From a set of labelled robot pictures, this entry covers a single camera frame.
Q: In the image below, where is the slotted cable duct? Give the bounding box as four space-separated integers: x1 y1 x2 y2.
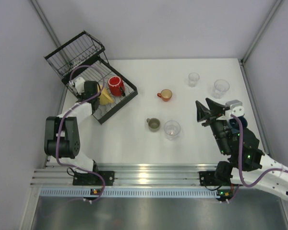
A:
40 188 220 198

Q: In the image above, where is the clear glass near centre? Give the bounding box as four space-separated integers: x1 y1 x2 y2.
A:
164 120 181 140

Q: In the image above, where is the clear glass at back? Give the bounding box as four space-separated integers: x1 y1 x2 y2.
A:
188 72 200 87

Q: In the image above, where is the yellow mug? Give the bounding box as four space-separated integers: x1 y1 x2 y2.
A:
99 87 114 105

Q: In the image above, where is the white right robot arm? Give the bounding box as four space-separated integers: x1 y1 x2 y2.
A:
195 98 288 202

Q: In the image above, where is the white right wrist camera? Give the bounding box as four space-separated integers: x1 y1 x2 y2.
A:
225 100 245 119

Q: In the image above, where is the dark blue mug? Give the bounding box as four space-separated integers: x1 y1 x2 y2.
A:
228 116 248 133

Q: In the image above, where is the aluminium mounting rail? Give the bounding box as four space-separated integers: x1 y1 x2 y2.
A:
30 163 216 187

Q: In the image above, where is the orange small cup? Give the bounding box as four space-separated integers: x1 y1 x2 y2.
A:
157 89 173 102

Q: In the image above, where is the olive green small cup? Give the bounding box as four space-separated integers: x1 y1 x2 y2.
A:
146 118 161 132

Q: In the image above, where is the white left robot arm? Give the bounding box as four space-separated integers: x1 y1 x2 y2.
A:
44 81 115 186

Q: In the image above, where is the black wire dish rack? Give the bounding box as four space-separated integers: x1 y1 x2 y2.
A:
44 31 138 124

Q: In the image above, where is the clear glass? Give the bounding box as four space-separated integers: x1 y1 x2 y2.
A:
164 120 181 140
188 72 200 87
212 79 230 99

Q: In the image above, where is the clear glass far right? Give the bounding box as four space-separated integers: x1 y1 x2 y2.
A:
212 79 230 99

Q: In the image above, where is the red mug black handle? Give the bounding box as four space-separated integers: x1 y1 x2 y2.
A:
108 76 126 97

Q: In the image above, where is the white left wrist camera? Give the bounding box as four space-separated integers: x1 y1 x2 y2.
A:
69 77 85 95

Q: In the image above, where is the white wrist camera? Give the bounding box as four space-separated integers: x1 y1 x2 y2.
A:
69 77 85 95
225 100 245 119

